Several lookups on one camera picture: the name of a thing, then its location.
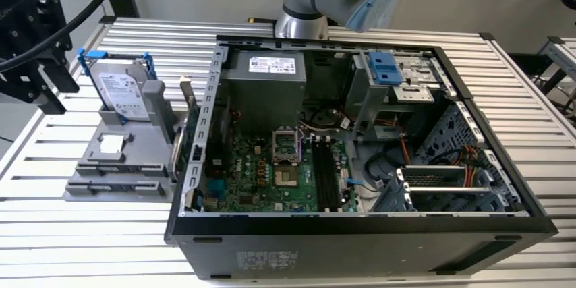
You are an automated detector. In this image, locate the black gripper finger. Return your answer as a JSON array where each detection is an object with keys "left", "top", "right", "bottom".
[
  {"left": 35, "top": 57, "right": 82, "bottom": 94},
  {"left": 0, "top": 75, "right": 68, "bottom": 115}
]

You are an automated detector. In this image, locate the black RAM slot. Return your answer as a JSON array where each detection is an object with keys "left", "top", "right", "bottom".
[
  {"left": 318, "top": 136, "right": 334, "bottom": 213},
  {"left": 312, "top": 136, "right": 327, "bottom": 213},
  {"left": 323, "top": 136, "right": 339, "bottom": 213}
]

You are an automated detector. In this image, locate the hard disk in blue carrier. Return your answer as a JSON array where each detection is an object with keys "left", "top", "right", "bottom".
[{"left": 76, "top": 48, "right": 158, "bottom": 123}]

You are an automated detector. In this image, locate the silver CPU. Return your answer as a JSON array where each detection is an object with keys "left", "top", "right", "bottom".
[{"left": 99, "top": 135, "right": 126, "bottom": 153}]

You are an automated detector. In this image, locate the grey parts rack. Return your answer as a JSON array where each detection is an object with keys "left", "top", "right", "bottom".
[{"left": 63, "top": 78, "right": 190, "bottom": 201}]

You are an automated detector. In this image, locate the green graphics card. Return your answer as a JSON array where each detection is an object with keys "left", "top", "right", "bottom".
[{"left": 168, "top": 75, "right": 202, "bottom": 181}]

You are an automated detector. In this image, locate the grey power supply unit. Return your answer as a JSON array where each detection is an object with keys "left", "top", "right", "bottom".
[{"left": 220, "top": 49, "right": 308, "bottom": 134}]

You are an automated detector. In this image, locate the green motherboard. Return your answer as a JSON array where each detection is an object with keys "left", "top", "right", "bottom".
[{"left": 204, "top": 129, "right": 362, "bottom": 214}]

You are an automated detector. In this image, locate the metal socket cover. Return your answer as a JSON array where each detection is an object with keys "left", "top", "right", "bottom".
[{"left": 272, "top": 127, "right": 302, "bottom": 164}]

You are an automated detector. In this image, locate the CPU socket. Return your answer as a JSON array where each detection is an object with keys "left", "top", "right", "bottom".
[{"left": 274, "top": 165, "right": 302, "bottom": 188}]

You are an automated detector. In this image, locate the round black case speaker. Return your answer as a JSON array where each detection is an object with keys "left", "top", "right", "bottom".
[{"left": 312, "top": 108, "right": 339, "bottom": 127}]

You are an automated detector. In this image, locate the silver drive bay cage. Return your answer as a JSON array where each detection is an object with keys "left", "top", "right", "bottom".
[{"left": 346, "top": 50, "right": 451, "bottom": 140}]

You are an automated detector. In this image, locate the blue drive bay latch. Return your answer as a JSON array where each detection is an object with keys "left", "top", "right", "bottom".
[{"left": 367, "top": 51, "right": 403, "bottom": 86}]

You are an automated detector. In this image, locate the black open PC case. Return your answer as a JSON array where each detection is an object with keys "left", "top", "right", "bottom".
[{"left": 164, "top": 34, "right": 559, "bottom": 281}]

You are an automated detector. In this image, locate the silver disk bay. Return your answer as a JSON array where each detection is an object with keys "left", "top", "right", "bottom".
[{"left": 371, "top": 148, "right": 528, "bottom": 217}]

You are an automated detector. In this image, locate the metal slat side table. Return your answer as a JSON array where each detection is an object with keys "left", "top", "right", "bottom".
[{"left": 534, "top": 36, "right": 576, "bottom": 113}]

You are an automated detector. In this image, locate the black camera cable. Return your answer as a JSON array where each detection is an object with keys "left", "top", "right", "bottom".
[{"left": 0, "top": 0, "right": 127, "bottom": 74}]

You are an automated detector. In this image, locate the black looped wire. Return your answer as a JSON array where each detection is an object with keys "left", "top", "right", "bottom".
[{"left": 363, "top": 151, "right": 400, "bottom": 186}]

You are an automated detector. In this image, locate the coloured power wire bundle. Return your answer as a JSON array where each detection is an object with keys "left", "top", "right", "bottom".
[{"left": 456, "top": 144, "right": 480, "bottom": 190}]

